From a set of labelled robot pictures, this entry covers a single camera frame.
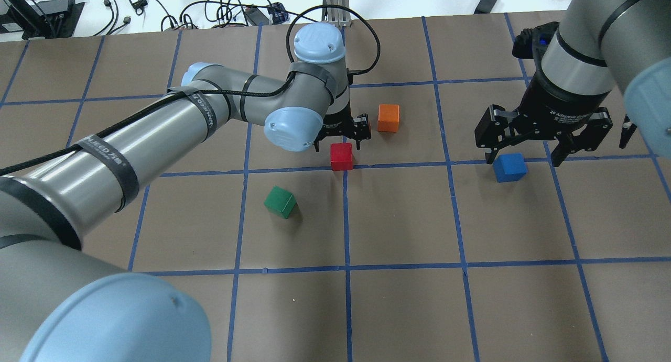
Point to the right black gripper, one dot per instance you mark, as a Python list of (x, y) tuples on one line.
[(556, 108)]

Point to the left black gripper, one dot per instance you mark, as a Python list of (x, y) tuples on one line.
[(338, 122)]

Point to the red wooden block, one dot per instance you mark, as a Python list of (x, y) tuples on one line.
[(341, 156)]

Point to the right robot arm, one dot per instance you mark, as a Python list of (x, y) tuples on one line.
[(597, 46)]

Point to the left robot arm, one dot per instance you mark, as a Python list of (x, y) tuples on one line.
[(59, 304)]

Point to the orange wooden block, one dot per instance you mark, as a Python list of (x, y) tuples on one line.
[(389, 117)]

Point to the blue wooden block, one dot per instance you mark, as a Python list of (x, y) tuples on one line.
[(510, 167)]

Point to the green wooden block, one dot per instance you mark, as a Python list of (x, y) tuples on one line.
[(280, 202)]

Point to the black power adapter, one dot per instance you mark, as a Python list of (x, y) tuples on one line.
[(485, 6)]

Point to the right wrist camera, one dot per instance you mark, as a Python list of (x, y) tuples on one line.
[(532, 43)]

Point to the aluminium frame post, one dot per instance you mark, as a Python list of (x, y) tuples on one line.
[(335, 14)]

